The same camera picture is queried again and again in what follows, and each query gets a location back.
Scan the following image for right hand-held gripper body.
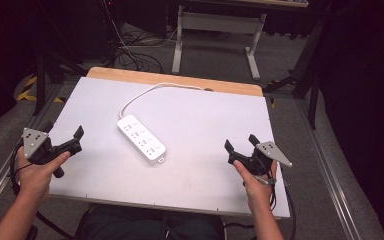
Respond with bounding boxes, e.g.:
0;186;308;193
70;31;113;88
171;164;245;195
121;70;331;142
227;140;294;177

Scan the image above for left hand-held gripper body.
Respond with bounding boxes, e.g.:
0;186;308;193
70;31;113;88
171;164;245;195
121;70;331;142
22;127;83;179

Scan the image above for person's right hand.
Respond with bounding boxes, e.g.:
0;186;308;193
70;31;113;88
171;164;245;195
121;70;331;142
232;159;279;205

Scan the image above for person's left hand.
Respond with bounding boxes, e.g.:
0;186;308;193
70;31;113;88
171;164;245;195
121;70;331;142
15;146;71;203

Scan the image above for white table mat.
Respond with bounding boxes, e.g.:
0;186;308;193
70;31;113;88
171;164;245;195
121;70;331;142
48;76;291;220

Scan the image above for yellow black floor tape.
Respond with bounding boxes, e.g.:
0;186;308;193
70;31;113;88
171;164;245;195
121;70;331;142
16;75;65;104

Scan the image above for black metal stand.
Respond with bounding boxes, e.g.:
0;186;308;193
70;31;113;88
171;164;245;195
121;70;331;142
33;49;89;117
263;18;326;130

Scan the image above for white power strip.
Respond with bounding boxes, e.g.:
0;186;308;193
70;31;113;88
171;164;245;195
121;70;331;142
116;114;168;165

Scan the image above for person's dark pants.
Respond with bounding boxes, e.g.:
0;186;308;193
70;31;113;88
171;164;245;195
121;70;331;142
74;204;226;240

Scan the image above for black curtain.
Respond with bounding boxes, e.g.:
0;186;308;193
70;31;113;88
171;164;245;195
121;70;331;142
313;0;384;240

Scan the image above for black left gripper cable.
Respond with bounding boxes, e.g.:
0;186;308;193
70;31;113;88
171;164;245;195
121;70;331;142
9;139;75;240

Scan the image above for aluminium floor rail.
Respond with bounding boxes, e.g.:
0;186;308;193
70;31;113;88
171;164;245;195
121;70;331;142
0;83;64;218
295;99;362;240

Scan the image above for white power strip cable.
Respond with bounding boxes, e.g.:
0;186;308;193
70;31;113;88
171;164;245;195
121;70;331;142
118;82;205;119

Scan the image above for black floor cables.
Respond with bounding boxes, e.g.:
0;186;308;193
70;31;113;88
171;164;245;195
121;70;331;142
112;44;165;75

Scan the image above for thin white floor cable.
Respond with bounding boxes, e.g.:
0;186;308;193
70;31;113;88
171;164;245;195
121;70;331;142
103;0;178;49

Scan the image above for white metal desk frame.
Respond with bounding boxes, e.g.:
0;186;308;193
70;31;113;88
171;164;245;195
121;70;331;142
171;4;268;81

